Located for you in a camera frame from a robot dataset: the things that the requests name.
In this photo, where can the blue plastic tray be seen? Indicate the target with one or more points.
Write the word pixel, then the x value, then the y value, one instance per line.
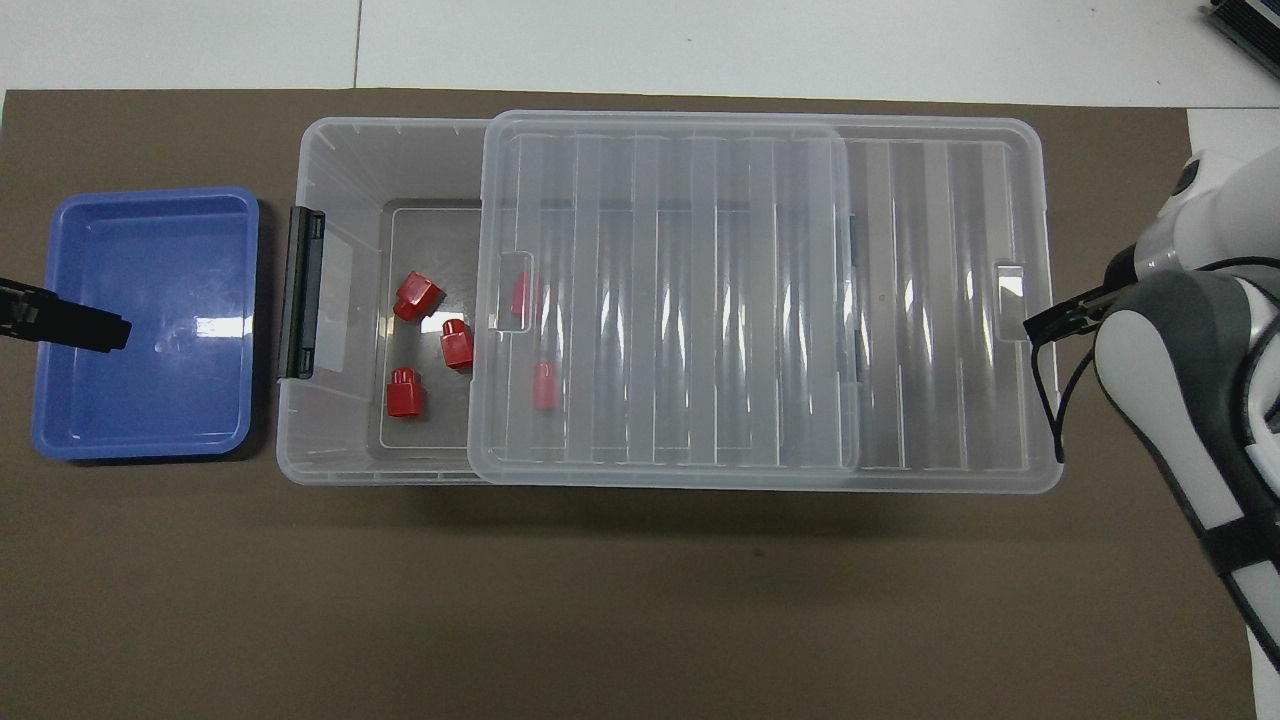
pixel 150 400

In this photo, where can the clear ribbed plastic lid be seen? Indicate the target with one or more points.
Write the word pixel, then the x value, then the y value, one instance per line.
pixel 950 300

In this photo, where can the red block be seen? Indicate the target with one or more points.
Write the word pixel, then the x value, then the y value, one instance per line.
pixel 524 296
pixel 415 297
pixel 457 345
pixel 545 388
pixel 405 394

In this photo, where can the black ribbed device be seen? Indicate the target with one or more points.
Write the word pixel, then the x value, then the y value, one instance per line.
pixel 1250 30

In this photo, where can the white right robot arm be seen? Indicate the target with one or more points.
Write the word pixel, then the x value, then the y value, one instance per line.
pixel 1180 400

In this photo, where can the brown table mat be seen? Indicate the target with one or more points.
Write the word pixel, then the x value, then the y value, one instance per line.
pixel 640 600

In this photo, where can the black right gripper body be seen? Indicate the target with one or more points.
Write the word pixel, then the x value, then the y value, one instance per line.
pixel 1122 270

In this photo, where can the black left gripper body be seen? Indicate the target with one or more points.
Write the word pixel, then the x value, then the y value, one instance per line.
pixel 20 310

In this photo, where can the dark grey box latch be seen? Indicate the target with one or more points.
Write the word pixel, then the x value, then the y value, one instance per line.
pixel 300 290

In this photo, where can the clear plastic storage box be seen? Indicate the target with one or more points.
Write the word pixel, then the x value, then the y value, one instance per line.
pixel 340 180

